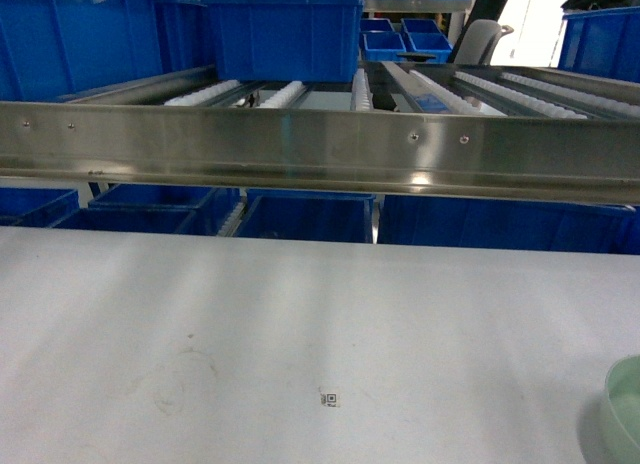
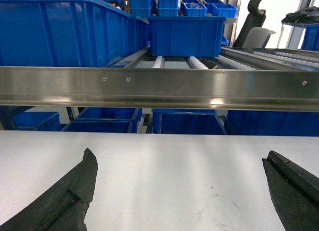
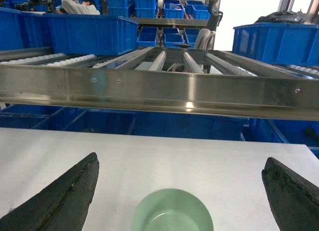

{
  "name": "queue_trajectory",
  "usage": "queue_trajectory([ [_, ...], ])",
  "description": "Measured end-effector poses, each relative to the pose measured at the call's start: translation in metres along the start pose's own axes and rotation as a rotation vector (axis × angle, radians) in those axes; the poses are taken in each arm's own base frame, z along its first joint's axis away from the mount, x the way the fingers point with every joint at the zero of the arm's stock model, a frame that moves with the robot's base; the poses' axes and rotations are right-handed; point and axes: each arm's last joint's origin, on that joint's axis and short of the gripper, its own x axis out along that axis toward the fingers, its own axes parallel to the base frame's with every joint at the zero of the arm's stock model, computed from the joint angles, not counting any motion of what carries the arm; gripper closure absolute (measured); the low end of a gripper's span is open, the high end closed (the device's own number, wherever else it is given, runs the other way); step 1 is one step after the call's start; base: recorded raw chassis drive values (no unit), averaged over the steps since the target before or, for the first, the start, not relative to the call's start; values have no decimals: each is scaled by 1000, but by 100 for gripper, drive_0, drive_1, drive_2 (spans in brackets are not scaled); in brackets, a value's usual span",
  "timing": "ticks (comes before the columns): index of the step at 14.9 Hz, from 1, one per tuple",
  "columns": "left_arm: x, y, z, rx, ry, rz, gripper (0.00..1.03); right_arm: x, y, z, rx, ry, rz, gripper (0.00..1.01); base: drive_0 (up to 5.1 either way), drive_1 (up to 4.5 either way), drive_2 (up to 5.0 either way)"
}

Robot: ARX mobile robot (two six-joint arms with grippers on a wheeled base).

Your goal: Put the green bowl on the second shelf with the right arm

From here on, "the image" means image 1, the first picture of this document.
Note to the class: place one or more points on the green bowl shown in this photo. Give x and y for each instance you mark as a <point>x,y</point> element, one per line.
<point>619,412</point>

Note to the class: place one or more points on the small blue bin background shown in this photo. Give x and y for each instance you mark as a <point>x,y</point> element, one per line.
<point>382,46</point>

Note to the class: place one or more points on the lower blue bin centre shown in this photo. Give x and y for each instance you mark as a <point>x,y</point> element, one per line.
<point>308,216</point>

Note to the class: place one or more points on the blue bin on rollers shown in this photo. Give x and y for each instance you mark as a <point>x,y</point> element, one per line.
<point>285,40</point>

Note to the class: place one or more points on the large blue bin left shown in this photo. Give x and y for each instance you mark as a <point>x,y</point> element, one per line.
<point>51,48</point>

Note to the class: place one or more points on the stainless steel shelf rack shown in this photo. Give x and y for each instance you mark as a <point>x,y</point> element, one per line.
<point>397,128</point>

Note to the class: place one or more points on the lower blue bin left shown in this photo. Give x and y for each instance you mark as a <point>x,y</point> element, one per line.
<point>162,209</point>

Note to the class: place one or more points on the QR code sticker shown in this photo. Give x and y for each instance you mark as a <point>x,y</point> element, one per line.
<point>330,398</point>

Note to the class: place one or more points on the blue bin far right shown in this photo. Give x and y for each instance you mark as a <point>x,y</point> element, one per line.
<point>603,43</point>

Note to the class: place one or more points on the lower blue bin right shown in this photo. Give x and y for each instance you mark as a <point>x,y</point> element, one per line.
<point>501,224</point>

